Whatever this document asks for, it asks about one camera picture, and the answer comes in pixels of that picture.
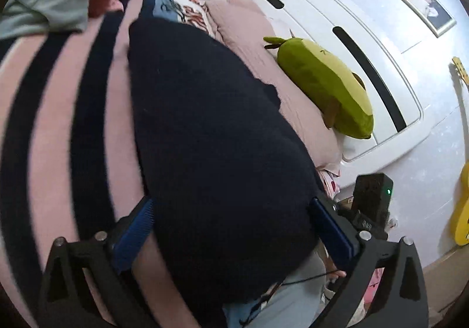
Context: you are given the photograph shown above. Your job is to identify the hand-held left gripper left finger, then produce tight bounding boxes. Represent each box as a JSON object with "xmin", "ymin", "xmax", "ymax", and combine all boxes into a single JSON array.
[{"xmin": 37, "ymin": 198, "xmax": 162, "ymax": 328}]

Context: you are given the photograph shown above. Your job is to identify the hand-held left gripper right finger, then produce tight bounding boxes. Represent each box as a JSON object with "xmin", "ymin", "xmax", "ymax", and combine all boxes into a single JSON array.
[{"xmin": 308, "ymin": 197, "xmax": 429, "ymax": 328}]

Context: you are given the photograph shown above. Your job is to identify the navy sweater with planet print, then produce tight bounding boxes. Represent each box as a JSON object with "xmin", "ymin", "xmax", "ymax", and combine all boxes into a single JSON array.
[{"xmin": 126, "ymin": 16, "xmax": 325, "ymax": 328}]

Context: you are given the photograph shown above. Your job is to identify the pink floral cloth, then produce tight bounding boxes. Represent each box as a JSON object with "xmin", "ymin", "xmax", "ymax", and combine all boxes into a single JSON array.
[{"xmin": 317, "ymin": 163, "xmax": 342, "ymax": 192}]

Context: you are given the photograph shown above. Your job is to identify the person's light blue pants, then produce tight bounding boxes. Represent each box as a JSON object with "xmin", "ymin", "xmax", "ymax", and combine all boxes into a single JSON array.
[{"xmin": 223, "ymin": 251, "xmax": 327, "ymax": 328}]

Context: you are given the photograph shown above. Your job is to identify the yellow ukulele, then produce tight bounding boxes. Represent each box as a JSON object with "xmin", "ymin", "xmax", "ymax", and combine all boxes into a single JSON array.
[{"xmin": 451, "ymin": 56, "xmax": 469, "ymax": 247}]

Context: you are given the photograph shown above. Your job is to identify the striped bed sheet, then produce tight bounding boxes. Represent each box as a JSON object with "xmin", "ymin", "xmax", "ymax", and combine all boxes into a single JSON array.
[{"xmin": 0, "ymin": 0, "xmax": 228, "ymax": 328}]

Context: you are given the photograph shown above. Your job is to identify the green avocado plush toy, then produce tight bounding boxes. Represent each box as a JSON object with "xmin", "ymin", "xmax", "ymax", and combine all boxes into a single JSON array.
[{"xmin": 263, "ymin": 36, "xmax": 375, "ymax": 140}]

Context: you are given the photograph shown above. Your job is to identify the white bed headboard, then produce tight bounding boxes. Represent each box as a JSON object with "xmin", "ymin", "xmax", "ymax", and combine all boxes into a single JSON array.
[{"xmin": 231, "ymin": 0, "xmax": 430, "ymax": 164}]

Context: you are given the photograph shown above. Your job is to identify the pink pillow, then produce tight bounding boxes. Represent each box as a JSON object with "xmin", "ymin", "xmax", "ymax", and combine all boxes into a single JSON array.
[{"xmin": 172, "ymin": 0, "xmax": 345, "ymax": 168}]

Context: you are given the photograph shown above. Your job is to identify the black cable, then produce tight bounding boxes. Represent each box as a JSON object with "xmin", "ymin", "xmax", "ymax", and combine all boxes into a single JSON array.
[{"xmin": 238, "ymin": 271, "xmax": 327, "ymax": 326}]

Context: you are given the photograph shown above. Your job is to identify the silver framed wall picture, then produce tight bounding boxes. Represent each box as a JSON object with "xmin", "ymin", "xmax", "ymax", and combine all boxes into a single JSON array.
[{"xmin": 379, "ymin": 0, "xmax": 457, "ymax": 39}]

